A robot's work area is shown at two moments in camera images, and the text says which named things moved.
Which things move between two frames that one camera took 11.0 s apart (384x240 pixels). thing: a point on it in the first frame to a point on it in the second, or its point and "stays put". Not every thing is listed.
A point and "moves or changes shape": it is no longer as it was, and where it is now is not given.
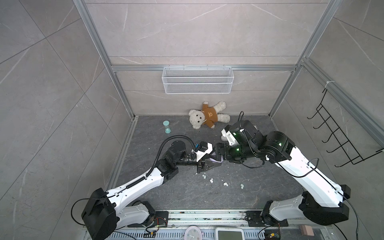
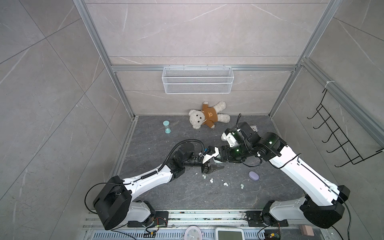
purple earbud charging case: [220, 162] moves or changes shape
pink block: [307, 230] stays put
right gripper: [226, 156] stays put
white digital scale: [229, 233] stays put
